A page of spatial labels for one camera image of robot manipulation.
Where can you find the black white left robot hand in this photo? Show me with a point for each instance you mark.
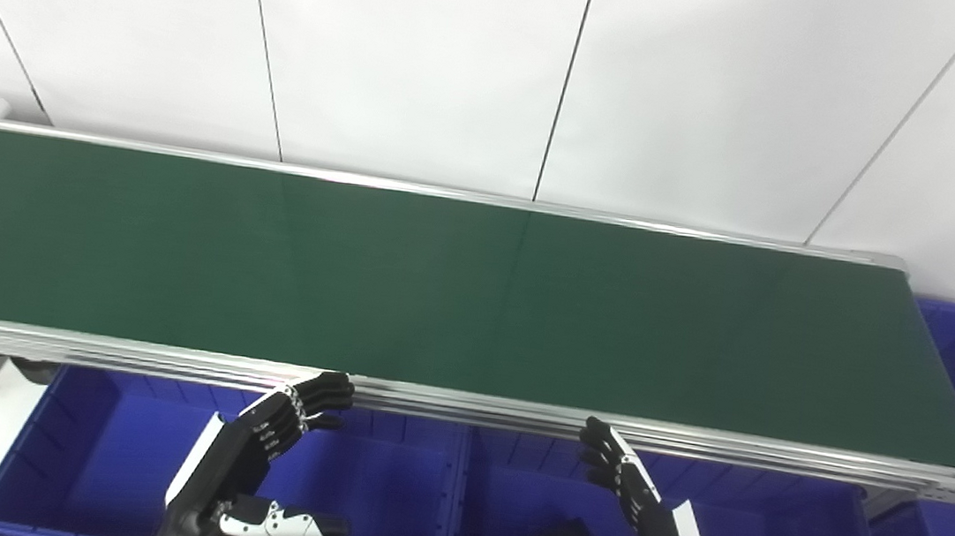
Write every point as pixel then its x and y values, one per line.
pixel 222 463

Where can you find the green conveyor belt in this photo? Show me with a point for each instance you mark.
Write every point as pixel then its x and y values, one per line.
pixel 440 282

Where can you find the black conveyor motor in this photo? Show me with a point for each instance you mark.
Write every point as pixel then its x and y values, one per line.
pixel 34 370

